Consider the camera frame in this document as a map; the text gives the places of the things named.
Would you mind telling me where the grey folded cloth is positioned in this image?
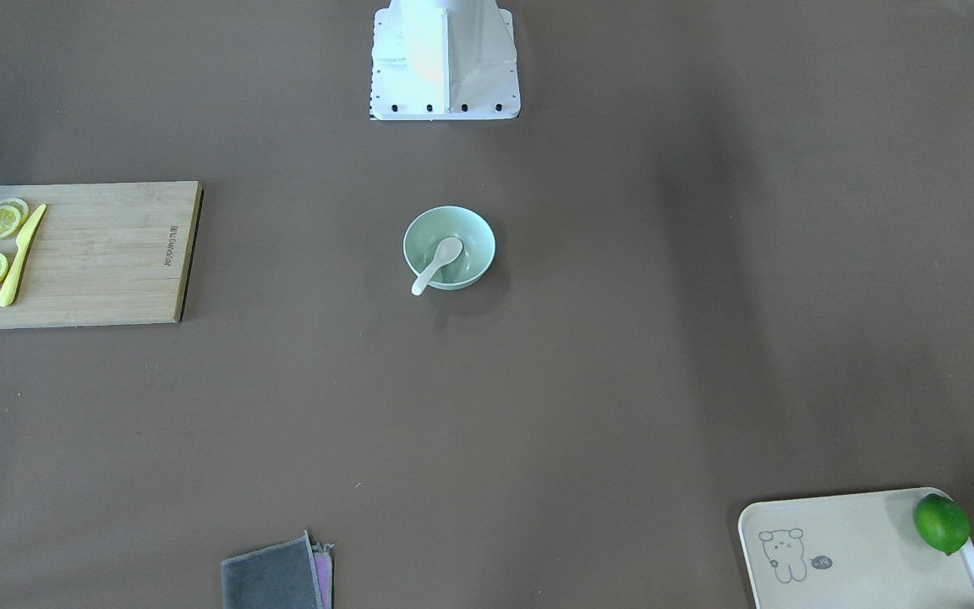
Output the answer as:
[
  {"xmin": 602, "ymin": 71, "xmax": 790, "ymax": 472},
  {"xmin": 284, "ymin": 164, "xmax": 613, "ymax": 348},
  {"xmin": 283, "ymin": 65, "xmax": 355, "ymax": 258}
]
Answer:
[{"xmin": 221, "ymin": 531, "xmax": 335, "ymax": 608}]

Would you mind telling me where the white camera post with base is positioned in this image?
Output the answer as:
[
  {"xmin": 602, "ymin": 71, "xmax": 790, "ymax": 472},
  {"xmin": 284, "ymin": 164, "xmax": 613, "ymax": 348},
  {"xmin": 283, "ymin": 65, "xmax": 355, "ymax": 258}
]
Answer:
[{"xmin": 369, "ymin": 1, "xmax": 522, "ymax": 121}]

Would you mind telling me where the yellow plastic knife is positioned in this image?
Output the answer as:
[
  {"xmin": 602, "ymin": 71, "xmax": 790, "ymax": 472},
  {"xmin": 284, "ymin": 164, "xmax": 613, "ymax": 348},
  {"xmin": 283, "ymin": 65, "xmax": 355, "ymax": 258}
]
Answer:
[{"xmin": 0, "ymin": 204, "xmax": 47, "ymax": 307}]

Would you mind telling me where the white ceramic spoon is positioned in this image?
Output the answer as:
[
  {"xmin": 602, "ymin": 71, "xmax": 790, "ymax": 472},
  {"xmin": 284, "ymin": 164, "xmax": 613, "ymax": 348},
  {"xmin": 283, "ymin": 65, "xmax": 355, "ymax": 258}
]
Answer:
[{"xmin": 411, "ymin": 236, "xmax": 463, "ymax": 297}]

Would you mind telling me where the pale green bowl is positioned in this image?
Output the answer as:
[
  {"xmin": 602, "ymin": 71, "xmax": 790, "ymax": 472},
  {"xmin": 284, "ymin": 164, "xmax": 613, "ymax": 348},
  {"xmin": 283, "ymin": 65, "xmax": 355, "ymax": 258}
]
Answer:
[{"xmin": 402, "ymin": 206, "xmax": 497, "ymax": 292}]

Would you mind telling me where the bamboo cutting board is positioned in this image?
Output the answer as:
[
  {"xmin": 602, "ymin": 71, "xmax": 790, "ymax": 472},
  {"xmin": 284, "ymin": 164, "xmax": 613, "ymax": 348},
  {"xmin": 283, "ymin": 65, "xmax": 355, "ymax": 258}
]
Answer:
[{"xmin": 0, "ymin": 181, "xmax": 204, "ymax": 329}]

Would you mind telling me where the cream plastic tray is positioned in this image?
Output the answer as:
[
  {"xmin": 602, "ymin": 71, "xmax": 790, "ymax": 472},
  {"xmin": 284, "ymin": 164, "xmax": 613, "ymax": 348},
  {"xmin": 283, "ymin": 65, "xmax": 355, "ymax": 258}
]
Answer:
[{"xmin": 737, "ymin": 488, "xmax": 974, "ymax": 608}]

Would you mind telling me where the lemon slice near knife tip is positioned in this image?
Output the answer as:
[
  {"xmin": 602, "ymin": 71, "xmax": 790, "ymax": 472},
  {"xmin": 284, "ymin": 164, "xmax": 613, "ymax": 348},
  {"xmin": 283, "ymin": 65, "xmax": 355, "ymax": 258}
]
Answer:
[{"xmin": 0, "ymin": 198, "xmax": 30, "ymax": 240}]

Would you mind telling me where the green lime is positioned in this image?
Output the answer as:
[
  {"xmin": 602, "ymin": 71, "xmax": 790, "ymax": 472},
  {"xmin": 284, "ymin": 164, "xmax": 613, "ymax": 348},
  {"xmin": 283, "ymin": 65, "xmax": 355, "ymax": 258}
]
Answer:
[{"xmin": 912, "ymin": 493, "xmax": 971, "ymax": 556}]

